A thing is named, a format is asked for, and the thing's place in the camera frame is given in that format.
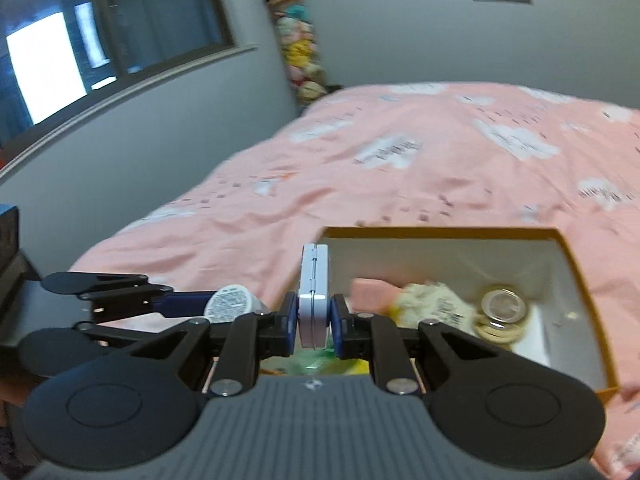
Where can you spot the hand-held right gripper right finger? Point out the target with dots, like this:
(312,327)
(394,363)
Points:
(337,325)

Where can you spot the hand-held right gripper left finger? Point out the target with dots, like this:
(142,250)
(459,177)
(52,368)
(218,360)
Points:
(290,322)

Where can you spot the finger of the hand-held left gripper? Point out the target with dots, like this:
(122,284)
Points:
(130,332)
(182,305)

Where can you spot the white metal tin case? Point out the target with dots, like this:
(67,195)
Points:
(314,300)

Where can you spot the small white silver jar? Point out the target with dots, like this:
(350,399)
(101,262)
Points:
(232,302)

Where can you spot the orange box with white inside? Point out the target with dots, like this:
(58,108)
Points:
(565,285)

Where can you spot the green plastic bottle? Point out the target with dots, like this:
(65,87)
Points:
(310,361)

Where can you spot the yellow plastic toy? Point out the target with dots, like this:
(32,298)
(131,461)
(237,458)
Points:
(350,367)

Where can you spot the pink soft package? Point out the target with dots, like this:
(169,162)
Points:
(372,295)

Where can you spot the cream printed pouch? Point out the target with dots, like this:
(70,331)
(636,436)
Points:
(440,307)

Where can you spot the pink printed blanket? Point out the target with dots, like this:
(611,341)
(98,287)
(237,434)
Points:
(400,185)

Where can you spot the grey framed window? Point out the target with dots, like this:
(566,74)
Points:
(125,25)

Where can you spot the stack of plush toys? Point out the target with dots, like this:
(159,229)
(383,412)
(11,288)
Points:
(295,35)

